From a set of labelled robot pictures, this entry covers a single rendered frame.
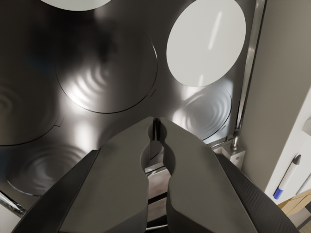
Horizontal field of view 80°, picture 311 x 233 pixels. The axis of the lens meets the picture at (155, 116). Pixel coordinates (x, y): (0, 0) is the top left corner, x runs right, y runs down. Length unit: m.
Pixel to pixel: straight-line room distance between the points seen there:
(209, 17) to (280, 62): 0.12
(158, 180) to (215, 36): 0.28
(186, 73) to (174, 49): 0.03
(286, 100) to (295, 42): 0.07
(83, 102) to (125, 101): 0.05
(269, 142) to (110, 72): 0.28
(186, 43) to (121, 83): 0.08
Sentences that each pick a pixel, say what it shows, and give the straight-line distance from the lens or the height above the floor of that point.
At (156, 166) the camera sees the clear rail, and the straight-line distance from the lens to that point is 0.32.
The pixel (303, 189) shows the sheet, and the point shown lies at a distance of 0.59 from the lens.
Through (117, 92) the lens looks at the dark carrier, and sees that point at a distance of 0.21.
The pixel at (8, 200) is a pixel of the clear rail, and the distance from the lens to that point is 0.33.
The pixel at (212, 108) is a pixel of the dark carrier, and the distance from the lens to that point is 0.29.
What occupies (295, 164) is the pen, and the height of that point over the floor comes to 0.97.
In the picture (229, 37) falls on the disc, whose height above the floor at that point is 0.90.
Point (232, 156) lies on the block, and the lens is 0.40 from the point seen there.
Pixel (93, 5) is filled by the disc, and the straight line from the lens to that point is 0.19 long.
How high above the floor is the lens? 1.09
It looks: 49 degrees down
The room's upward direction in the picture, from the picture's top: 149 degrees clockwise
